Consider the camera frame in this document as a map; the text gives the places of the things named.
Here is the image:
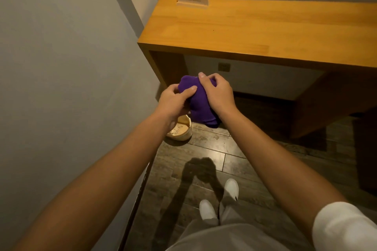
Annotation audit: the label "person's left hand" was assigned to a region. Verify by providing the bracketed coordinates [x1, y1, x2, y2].
[158, 84, 198, 124]

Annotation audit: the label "person's right hand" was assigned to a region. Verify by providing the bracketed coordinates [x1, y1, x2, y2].
[198, 72, 240, 119]

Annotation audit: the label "purple cloth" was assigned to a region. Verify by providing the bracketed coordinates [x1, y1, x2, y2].
[178, 75, 221, 128]

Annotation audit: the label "person's right forearm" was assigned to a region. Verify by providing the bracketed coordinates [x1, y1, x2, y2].
[217, 108, 349, 244]

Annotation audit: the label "person's left forearm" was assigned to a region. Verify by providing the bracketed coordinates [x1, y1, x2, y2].
[12, 108, 181, 251]

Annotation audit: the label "cream round waste bin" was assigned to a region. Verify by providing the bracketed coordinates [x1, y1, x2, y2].
[166, 115, 193, 142]

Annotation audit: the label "wooden desk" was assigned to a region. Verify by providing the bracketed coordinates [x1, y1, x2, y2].
[137, 0, 377, 139]

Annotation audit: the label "person's white right shoe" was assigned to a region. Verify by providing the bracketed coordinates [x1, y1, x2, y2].
[224, 178, 240, 202]

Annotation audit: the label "person's white shoe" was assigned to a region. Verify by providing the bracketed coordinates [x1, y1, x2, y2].
[199, 200, 219, 222]
[224, 178, 240, 202]

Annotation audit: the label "person's white left shoe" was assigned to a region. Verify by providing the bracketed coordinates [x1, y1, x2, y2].
[199, 200, 219, 222]

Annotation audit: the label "dark skirting board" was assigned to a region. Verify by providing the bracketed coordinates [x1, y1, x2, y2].
[118, 160, 154, 251]

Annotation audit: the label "person's grey trousers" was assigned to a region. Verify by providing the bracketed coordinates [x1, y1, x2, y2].
[165, 189, 313, 251]

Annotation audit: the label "person's white sleeve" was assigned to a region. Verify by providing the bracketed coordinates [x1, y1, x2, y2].
[312, 202, 377, 251]

